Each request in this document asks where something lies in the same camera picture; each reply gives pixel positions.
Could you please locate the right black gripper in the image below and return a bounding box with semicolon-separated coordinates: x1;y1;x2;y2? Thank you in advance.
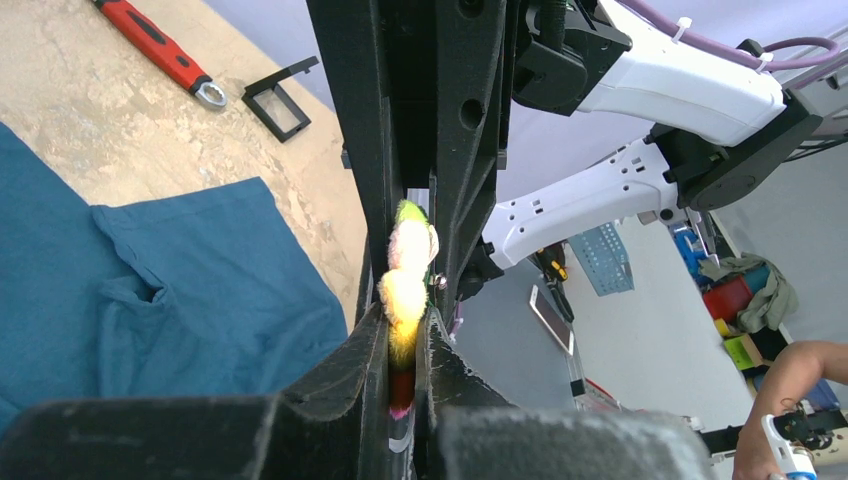
307;1;509;323

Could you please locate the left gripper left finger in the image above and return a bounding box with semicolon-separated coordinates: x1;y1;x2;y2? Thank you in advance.
1;305;390;479

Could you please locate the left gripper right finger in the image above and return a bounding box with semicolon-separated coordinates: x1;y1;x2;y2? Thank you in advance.
413;307;714;479

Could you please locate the blue t-shirt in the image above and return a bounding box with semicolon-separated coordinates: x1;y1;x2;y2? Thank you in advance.
1;128;347;427

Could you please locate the colourful plush flower brooch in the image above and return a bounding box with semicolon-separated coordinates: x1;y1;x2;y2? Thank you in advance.
377;199;440;420

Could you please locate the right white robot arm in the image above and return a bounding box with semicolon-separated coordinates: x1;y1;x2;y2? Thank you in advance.
308;1;822;321

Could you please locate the person's bare forearm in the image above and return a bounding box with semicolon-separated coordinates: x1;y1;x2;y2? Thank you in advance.
732;341;847;480

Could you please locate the red handled adjustable wrench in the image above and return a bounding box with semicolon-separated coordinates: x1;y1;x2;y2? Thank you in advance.
93;0;228;110

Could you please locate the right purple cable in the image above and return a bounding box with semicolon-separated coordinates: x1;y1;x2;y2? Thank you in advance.
616;0;848;91

